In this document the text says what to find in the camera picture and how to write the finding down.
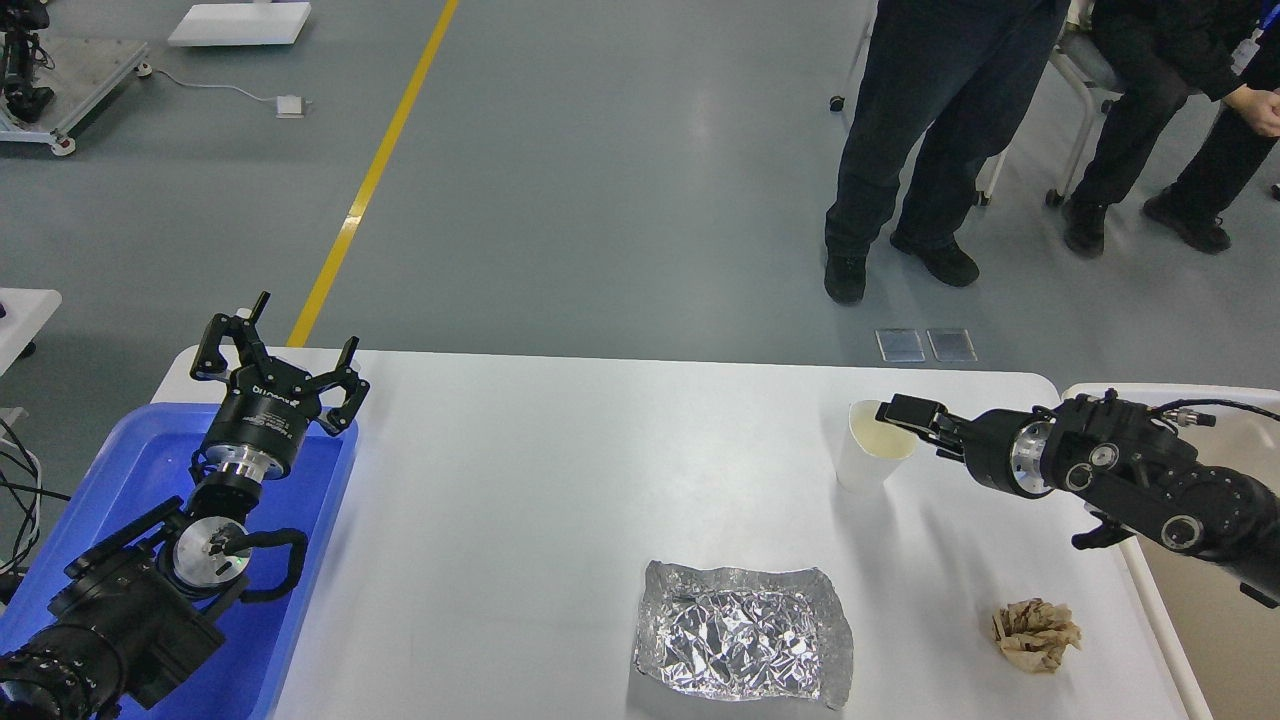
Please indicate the white side table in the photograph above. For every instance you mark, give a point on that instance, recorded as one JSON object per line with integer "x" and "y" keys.
{"x": 26, "y": 312}

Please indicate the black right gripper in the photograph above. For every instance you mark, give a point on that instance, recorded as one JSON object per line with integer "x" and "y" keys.
{"x": 1001, "y": 449}

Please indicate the left floor metal plate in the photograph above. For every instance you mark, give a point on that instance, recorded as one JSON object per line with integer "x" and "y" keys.
{"x": 900, "y": 345}

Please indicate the white paper cup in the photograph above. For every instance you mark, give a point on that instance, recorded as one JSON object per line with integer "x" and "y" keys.
{"x": 871, "y": 450}

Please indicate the white power adapter with cable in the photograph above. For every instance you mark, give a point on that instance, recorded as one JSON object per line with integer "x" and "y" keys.
{"x": 286, "y": 106}

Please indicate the beige plastic bin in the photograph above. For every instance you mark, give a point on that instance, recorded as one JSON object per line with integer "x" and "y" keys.
{"x": 1219, "y": 645}

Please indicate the metal cart with robot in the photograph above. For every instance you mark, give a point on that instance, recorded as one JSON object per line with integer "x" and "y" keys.
{"x": 51, "y": 84}

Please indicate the floor metal plate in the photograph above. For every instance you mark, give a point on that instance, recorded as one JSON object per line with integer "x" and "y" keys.
{"x": 900, "y": 345}
{"x": 952, "y": 345}

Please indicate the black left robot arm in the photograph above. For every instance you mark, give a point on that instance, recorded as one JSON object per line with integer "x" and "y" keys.
{"x": 139, "y": 613}

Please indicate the seated person dark clothes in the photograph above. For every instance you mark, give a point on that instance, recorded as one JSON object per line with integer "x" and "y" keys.
{"x": 1164, "y": 52}

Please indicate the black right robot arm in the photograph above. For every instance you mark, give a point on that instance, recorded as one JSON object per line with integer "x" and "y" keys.
{"x": 1127, "y": 462}

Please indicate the standing person dark clothes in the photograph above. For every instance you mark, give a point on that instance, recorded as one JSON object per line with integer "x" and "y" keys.
{"x": 946, "y": 86}

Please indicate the crumpled brown paper ball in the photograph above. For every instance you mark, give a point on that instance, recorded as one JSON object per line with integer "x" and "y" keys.
{"x": 1034, "y": 635}

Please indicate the right floor metal plate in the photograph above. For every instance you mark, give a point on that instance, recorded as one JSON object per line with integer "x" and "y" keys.
{"x": 952, "y": 345}

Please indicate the white flat board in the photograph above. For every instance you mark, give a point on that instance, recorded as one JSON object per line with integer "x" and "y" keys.
{"x": 251, "y": 23}

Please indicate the crumpled aluminium foil sheet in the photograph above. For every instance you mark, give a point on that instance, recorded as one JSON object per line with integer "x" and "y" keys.
{"x": 740, "y": 635}

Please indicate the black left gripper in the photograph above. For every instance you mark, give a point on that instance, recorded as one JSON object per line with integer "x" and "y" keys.
{"x": 262, "y": 418}

